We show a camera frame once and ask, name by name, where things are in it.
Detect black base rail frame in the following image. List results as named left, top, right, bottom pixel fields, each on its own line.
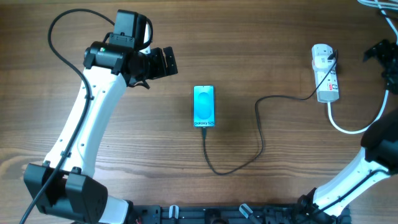
left=74, top=203, right=352, bottom=224

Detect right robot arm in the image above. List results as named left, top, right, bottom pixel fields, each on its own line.
left=295, top=39, right=397, bottom=223

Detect black USB-C charging cable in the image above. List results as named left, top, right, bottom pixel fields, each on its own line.
left=201, top=50, right=340, bottom=176

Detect white USB charger plug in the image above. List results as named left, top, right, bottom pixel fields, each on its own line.
left=312, top=55, right=335, bottom=72

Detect white power strip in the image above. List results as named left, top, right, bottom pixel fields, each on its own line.
left=312, top=44, right=340, bottom=103

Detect white power strip cord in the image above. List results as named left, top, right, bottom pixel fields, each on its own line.
left=326, top=0, right=398, bottom=135

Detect Galaxy S25 smartphone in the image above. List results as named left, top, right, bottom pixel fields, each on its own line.
left=193, top=85, right=216, bottom=128

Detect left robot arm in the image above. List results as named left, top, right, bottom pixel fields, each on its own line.
left=24, top=10, right=178, bottom=223

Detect white cables at corner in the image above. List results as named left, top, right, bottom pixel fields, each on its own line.
left=356, top=0, right=398, bottom=11

